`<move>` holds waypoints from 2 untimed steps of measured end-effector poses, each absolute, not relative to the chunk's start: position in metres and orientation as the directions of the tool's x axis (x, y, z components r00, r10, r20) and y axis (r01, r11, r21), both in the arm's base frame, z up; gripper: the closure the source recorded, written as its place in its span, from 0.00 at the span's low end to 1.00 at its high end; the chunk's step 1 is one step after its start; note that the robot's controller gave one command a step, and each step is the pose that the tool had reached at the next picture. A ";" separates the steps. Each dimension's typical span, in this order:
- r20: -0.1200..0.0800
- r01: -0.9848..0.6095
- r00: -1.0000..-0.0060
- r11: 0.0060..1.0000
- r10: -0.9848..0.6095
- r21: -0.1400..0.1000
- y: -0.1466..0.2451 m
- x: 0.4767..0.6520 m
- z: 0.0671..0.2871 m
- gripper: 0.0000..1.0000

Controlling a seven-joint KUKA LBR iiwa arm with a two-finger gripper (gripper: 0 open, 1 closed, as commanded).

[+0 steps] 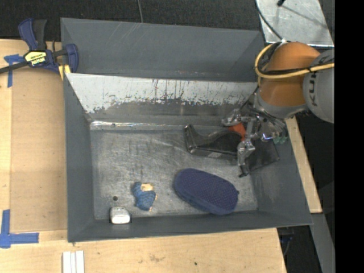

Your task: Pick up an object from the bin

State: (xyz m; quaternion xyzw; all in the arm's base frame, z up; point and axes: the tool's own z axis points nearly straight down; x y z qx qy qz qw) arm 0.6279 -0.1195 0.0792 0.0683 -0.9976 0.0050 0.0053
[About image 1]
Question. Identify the dark blue oval pouch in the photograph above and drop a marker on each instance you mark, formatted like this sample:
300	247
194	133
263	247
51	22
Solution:
206	190

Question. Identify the blue toy figure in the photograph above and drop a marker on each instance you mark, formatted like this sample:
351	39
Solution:
144	198

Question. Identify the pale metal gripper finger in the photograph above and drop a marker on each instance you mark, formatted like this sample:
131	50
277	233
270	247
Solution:
231	119
244	155

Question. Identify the small orange object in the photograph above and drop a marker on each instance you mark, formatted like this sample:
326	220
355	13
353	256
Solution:
238	129

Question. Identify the grey metal bin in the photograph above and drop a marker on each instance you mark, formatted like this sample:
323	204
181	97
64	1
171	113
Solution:
159	55

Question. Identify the small white box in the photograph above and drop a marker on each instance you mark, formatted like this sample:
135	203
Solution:
119	215

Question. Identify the black stapler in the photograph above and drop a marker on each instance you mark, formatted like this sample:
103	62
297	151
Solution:
216	145

